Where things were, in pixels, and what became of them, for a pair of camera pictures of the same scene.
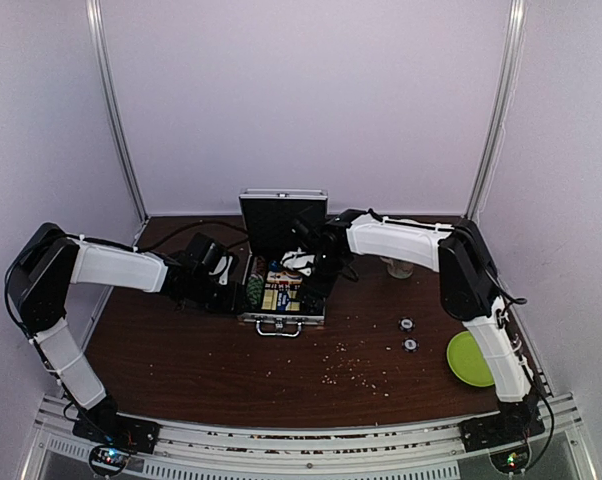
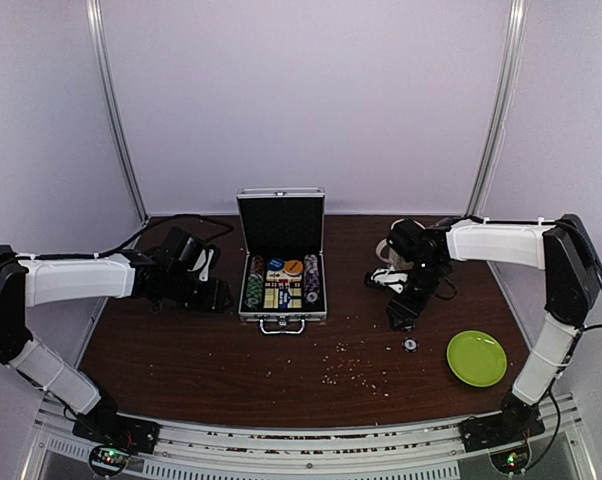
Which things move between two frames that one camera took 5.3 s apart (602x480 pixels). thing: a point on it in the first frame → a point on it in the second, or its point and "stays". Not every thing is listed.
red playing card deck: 283,277 stays
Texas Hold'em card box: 281,297 stays
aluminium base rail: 537,440 stays
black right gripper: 324,288 → 402,307
